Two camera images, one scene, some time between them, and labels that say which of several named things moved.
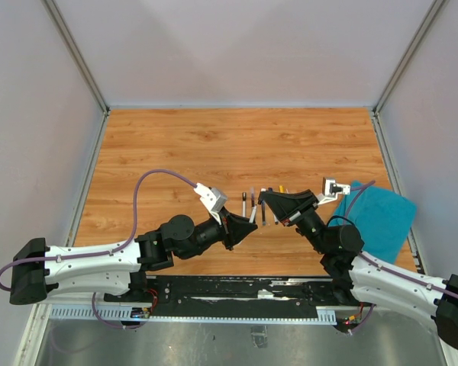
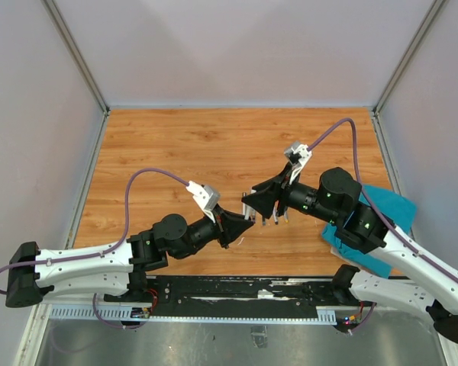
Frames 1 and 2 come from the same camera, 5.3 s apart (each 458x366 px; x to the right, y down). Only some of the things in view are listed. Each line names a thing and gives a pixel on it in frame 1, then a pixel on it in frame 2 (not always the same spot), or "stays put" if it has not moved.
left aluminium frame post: x=83 y=62 stays put
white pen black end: x=244 y=203 stays put
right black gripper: x=285 y=205 -> x=263 y=199
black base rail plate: x=233 y=296 stays put
